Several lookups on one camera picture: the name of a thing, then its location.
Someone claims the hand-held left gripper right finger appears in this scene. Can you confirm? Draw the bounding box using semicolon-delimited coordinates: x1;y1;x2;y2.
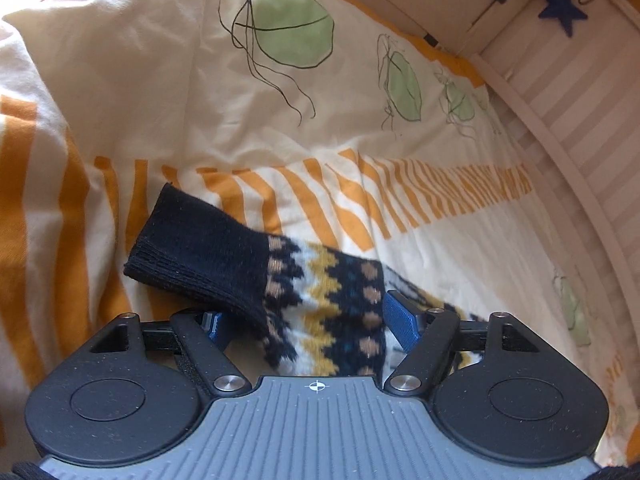
382;289;534;397

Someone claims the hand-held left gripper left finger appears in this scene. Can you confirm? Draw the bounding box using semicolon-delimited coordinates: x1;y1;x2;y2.
86;308;254;397

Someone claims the patterned knit sweater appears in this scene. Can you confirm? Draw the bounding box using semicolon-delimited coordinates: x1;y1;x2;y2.
123;183;488;378

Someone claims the printed white orange duvet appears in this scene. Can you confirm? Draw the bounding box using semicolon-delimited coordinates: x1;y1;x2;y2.
0;0;630;466

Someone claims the blue felt star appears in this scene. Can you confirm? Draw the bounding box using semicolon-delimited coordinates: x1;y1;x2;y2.
537;0;589;39

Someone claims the white wooden bed rail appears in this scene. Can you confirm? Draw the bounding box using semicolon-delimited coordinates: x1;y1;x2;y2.
467;0;640;361

